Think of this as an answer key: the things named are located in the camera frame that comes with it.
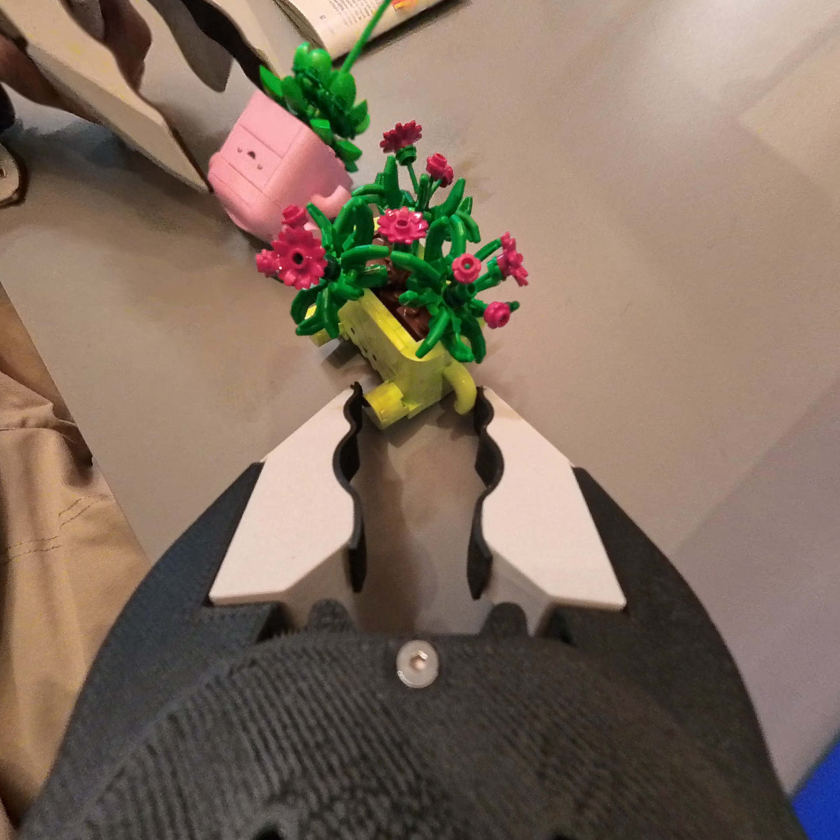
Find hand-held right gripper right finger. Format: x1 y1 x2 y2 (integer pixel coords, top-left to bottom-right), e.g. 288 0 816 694
467 385 628 634

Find pink brick planter figure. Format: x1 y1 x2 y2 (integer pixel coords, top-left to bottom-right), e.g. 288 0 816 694
206 0 395 245

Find instruction booklet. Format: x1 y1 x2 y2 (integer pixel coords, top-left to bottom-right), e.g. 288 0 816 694
271 0 463 61

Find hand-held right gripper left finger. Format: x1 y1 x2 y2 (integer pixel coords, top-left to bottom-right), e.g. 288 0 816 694
208 382 368 623

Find person's left hand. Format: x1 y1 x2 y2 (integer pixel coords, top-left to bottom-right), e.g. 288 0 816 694
0 0 154 123

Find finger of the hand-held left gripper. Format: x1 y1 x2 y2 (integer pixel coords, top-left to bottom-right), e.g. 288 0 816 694
131 0 294 93
0 0 213 194

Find yellow brick flower planter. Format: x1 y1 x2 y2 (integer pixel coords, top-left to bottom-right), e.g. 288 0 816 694
255 120 531 432

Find blue plastic bin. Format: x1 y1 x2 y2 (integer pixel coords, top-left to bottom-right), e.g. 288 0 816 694
789 738 840 840

